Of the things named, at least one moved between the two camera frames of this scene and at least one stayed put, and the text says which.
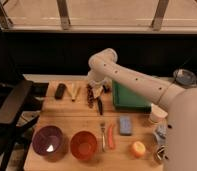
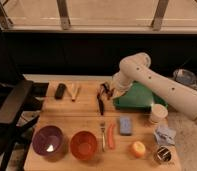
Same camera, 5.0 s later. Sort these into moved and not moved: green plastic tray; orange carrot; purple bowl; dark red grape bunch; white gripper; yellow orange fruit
Moved: dark red grape bunch; white gripper
Not moved: green plastic tray; orange carrot; yellow orange fruit; purple bowl
